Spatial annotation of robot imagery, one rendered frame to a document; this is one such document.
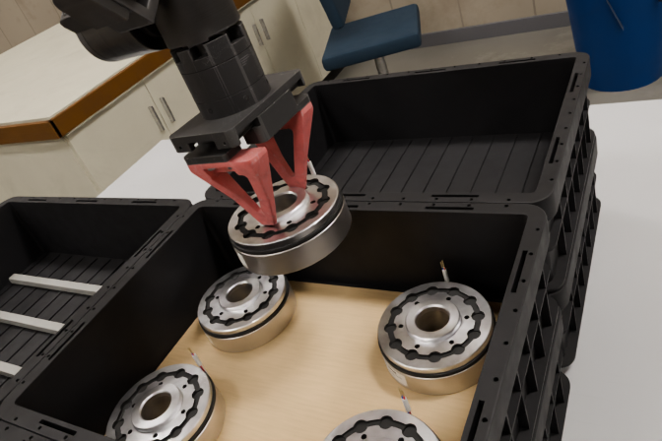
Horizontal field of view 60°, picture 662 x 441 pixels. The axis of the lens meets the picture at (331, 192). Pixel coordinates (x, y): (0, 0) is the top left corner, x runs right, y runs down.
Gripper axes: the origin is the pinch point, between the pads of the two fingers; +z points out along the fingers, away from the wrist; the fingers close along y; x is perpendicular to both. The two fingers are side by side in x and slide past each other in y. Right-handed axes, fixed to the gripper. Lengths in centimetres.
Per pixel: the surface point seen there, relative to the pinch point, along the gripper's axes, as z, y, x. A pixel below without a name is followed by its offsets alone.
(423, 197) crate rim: 6.8, -9.6, 7.5
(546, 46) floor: 90, -263, -41
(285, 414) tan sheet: 16.9, 9.2, -1.8
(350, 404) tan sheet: 17.1, 6.7, 3.6
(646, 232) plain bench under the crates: 30, -34, 23
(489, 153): 16.2, -33.1, 5.6
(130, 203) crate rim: 4.8, -7.0, -31.7
